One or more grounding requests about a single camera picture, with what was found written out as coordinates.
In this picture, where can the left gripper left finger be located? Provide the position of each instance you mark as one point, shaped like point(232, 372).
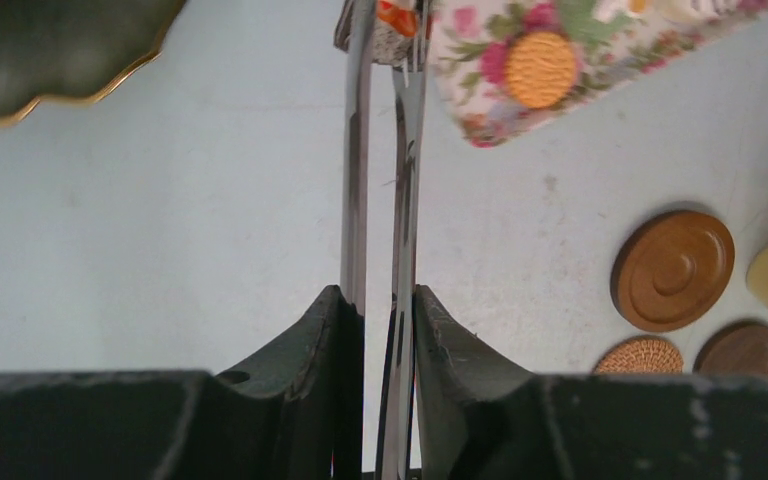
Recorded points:
point(290, 410)

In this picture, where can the green round cake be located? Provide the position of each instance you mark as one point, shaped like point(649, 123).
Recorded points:
point(579, 24)

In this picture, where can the metal serving tongs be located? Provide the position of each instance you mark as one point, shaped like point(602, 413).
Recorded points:
point(385, 103)

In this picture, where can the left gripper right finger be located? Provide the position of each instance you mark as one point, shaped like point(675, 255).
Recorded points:
point(482, 416)

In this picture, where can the orange round biscuit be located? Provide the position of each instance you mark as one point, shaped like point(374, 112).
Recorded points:
point(540, 69)

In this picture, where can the dark brown wooden coaster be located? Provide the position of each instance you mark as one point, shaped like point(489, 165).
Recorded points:
point(740, 348)

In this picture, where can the floral rectangular tray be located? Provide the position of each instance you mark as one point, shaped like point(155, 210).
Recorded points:
point(470, 42)

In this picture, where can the woven rattan coaster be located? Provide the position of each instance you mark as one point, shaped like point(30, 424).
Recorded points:
point(641, 354)

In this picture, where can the three-tier dark dessert stand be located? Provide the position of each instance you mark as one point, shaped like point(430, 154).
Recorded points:
point(75, 52)

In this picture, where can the light brown wooden coaster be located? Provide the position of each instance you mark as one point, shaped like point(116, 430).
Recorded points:
point(672, 270)

